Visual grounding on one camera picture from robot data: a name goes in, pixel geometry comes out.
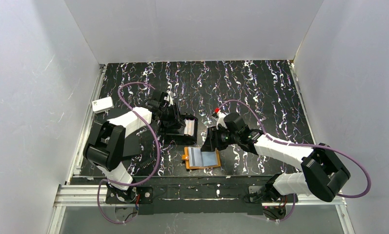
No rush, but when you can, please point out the black box lid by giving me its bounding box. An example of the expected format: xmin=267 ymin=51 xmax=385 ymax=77
xmin=105 ymin=108 xmax=142 ymax=160

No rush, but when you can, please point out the orange leather card holder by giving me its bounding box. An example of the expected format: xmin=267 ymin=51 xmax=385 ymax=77
xmin=182 ymin=147 xmax=221 ymax=170

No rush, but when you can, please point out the black card box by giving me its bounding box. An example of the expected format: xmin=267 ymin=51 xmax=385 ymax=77
xmin=157 ymin=114 xmax=198 ymax=146

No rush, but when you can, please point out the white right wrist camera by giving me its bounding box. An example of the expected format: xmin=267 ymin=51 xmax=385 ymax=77
xmin=212 ymin=108 xmax=227 ymax=129

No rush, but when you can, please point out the small white box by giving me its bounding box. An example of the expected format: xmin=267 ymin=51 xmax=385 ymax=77
xmin=91 ymin=97 xmax=114 ymax=114

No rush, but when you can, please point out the black comb strip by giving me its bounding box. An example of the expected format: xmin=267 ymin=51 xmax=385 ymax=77
xmin=139 ymin=157 xmax=157 ymax=169

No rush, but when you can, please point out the aluminium frame rail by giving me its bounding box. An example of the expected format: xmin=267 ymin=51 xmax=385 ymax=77
xmin=47 ymin=64 xmax=107 ymax=234

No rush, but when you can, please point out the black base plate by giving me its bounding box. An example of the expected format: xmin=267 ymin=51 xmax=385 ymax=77
xmin=105 ymin=175 xmax=298 ymax=218

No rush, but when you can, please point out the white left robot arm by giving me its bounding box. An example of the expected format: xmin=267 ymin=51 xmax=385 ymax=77
xmin=83 ymin=90 xmax=187 ymax=191

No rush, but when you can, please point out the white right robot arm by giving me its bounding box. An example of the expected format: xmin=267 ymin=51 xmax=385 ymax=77
xmin=201 ymin=113 xmax=351 ymax=202

